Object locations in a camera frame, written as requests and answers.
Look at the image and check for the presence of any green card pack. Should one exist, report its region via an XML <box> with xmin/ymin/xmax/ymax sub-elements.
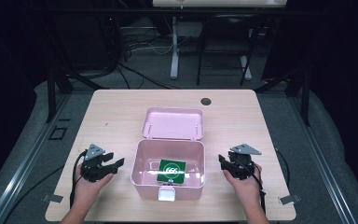
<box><xmin>156</xmin><ymin>159</ymin><xmax>187</xmax><ymax>187</ymax></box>

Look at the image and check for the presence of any aluminium floor rail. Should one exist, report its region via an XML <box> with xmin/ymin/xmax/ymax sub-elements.
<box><xmin>288</xmin><ymin>95</ymin><xmax>358</xmax><ymax>224</ymax></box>
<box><xmin>0</xmin><ymin>92</ymin><xmax>73</xmax><ymax>224</ymax></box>

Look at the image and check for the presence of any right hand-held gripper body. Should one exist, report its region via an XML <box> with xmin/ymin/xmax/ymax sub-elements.
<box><xmin>227</xmin><ymin>143</ymin><xmax>263</xmax><ymax>181</ymax></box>

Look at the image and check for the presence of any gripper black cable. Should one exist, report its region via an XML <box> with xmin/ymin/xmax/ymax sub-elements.
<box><xmin>235</xmin><ymin>159</ymin><xmax>268</xmax><ymax>217</ymax></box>
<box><xmin>69</xmin><ymin>149</ymin><xmax>89</xmax><ymax>210</ymax></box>

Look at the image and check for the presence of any person's left hand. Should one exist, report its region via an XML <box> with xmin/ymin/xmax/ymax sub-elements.
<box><xmin>74</xmin><ymin>163</ymin><xmax>115</xmax><ymax>202</ymax></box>

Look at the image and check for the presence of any grey metal table bracket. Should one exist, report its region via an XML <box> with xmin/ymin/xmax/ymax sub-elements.
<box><xmin>42</xmin><ymin>193</ymin><xmax>64</xmax><ymax>204</ymax></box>
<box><xmin>278</xmin><ymin>193</ymin><xmax>302</xmax><ymax>206</ymax></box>

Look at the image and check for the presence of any black chair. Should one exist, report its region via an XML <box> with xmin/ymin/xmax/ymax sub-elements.
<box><xmin>196</xmin><ymin>12</ymin><xmax>259</xmax><ymax>87</ymax></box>

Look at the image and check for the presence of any thin black cable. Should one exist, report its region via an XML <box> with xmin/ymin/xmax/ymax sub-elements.
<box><xmin>274</xmin><ymin>147</ymin><xmax>291</xmax><ymax>189</ymax></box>

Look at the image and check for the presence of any pink box with lid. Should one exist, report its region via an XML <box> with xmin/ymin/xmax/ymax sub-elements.
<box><xmin>130</xmin><ymin>106</ymin><xmax>206</xmax><ymax>202</ymax></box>

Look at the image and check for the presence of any person's right hand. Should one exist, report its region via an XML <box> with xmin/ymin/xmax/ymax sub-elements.
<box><xmin>222</xmin><ymin>162</ymin><xmax>264</xmax><ymax>202</ymax></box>

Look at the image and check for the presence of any bundle of floor cables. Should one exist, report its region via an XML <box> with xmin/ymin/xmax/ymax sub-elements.
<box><xmin>96</xmin><ymin>15</ymin><xmax>182</xmax><ymax>91</ymax></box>

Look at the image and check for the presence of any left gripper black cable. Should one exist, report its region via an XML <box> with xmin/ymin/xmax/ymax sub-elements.
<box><xmin>69</xmin><ymin>149</ymin><xmax>89</xmax><ymax>210</ymax></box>

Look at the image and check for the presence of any white desk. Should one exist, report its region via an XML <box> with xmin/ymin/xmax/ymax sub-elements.
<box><xmin>152</xmin><ymin>0</ymin><xmax>289</xmax><ymax>81</ymax></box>

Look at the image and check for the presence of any black metal stand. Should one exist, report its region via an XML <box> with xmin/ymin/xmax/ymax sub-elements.
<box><xmin>44</xmin><ymin>59</ymin><xmax>110</xmax><ymax>124</ymax></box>
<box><xmin>254</xmin><ymin>65</ymin><xmax>312</xmax><ymax>127</ymax></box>

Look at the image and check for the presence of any black floor cable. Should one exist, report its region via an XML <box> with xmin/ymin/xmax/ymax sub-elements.
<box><xmin>2</xmin><ymin>165</ymin><xmax>65</xmax><ymax>224</ymax></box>

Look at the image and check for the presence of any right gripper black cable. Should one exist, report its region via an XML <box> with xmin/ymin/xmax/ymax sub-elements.
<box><xmin>235</xmin><ymin>159</ymin><xmax>268</xmax><ymax>217</ymax></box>

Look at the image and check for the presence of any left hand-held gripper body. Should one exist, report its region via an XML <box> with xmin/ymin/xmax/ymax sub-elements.
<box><xmin>80</xmin><ymin>143</ymin><xmax>116</xmax><ymax>183</ymax></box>

